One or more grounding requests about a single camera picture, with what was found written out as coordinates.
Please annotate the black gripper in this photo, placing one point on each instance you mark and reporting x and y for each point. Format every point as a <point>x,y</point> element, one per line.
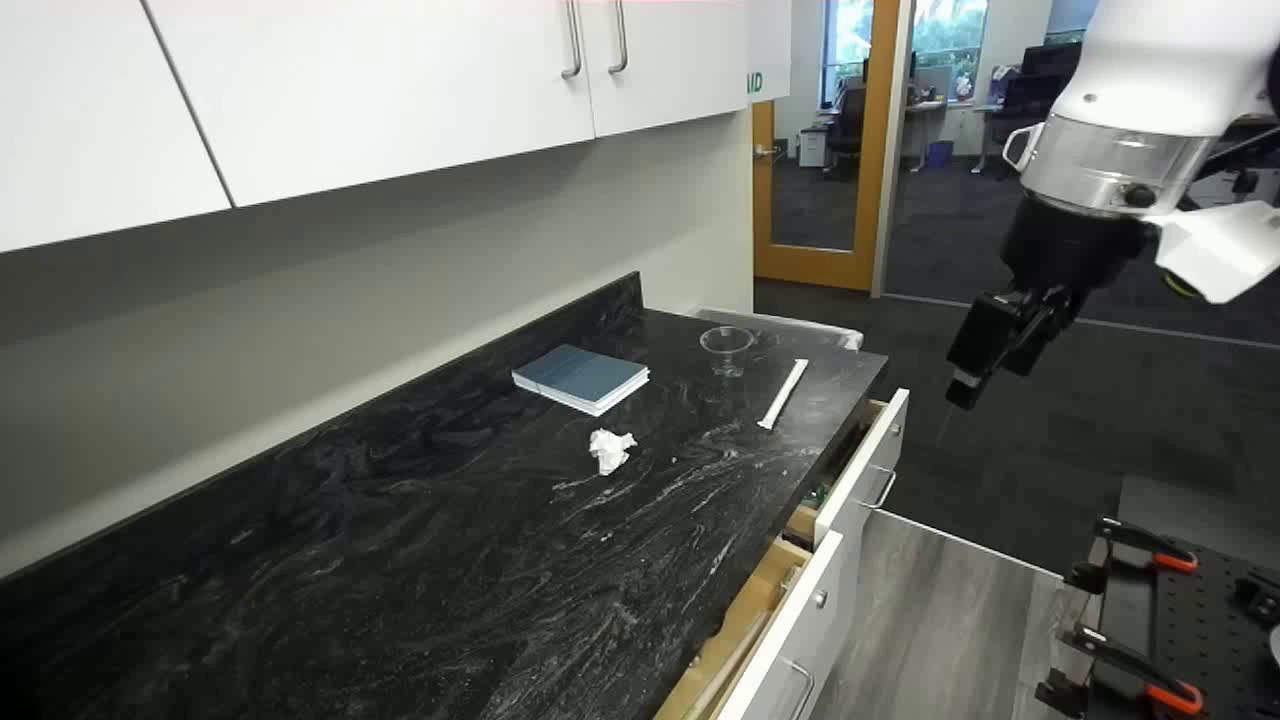
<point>1065,247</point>

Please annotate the clear glass cup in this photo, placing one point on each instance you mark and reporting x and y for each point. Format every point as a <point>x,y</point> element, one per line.
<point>729,346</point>

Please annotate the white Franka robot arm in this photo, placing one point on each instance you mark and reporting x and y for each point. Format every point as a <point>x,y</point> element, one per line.
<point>1152,81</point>

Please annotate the white drawer with wooden inside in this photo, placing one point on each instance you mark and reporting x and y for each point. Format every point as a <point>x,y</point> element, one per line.
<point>787,626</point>
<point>860,465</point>

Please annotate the white stick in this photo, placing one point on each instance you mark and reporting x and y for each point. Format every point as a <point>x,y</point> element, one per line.
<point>787,392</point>

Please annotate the grey cabinet side panel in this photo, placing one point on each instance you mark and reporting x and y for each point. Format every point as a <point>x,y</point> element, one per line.
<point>947,626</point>

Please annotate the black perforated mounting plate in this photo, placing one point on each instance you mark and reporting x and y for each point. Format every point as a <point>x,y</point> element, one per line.
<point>1202,620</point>

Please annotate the white crumpled paper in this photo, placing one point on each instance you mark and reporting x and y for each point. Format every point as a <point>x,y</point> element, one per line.
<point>609,449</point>

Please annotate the narrow white cabinet door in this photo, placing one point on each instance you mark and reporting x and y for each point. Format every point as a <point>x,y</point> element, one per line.
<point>680,61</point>

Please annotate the blue book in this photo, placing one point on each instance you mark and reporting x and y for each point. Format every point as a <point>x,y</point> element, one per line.
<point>583,379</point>

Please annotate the wide white cabinet door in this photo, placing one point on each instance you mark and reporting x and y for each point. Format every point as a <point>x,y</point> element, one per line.
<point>373,84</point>

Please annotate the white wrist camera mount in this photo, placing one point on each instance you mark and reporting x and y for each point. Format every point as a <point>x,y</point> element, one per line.
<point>1220,247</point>

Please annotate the wooden door frame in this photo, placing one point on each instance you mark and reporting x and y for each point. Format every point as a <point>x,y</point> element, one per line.
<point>875,146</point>

